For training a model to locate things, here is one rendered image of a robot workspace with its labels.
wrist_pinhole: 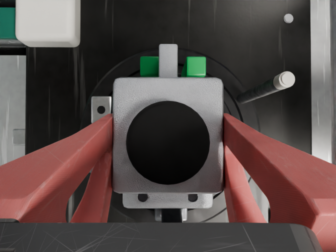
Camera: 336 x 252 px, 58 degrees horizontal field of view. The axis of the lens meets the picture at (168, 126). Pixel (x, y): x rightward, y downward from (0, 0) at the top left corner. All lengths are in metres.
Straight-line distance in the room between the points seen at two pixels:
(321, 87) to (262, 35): 0.07
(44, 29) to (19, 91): 0.10
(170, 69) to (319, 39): 0.18
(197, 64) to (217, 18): 0.09
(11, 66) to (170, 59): 0.22
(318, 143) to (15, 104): 0.29
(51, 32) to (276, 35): 0.18
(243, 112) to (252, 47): 0.06
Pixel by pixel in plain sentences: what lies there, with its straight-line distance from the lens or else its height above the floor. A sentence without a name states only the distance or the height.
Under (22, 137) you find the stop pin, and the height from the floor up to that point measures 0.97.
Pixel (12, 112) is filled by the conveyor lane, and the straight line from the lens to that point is 0.34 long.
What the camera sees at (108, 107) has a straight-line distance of 0.22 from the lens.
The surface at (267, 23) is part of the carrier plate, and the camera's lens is 0.28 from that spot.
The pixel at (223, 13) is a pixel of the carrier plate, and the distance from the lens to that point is 0.28.
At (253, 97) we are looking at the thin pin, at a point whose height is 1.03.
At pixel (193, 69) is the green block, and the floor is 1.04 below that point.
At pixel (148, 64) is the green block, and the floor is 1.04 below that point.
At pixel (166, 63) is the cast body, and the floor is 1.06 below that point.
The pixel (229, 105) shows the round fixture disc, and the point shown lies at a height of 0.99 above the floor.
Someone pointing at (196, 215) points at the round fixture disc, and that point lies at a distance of 0.24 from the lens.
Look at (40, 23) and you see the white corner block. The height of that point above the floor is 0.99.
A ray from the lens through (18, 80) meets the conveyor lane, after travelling 0.34.
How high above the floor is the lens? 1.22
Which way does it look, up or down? 88 degrees down
